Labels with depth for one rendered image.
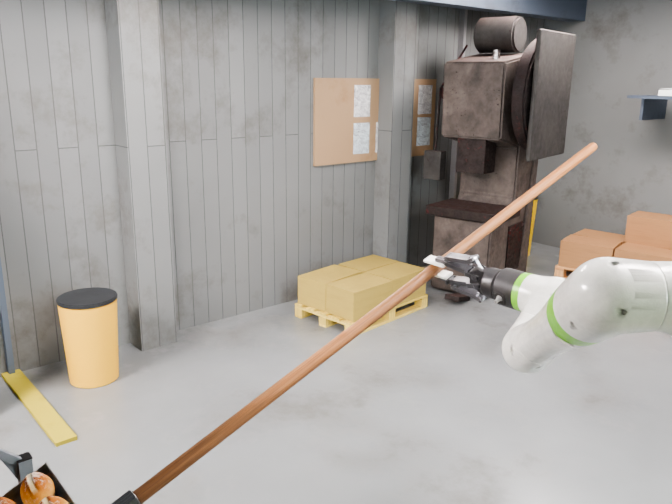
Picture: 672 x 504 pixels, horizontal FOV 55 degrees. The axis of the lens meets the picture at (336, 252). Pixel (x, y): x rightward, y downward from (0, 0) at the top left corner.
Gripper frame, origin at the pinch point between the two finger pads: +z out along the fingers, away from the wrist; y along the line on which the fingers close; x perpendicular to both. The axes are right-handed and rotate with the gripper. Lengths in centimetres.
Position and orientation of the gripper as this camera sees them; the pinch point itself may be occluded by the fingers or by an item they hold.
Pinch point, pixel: (437, 267)
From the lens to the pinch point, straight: 172.3
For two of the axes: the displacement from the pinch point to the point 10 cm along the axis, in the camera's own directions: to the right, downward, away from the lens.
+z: -6.4, -2.0, 7.4
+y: 2.6, 8.5, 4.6
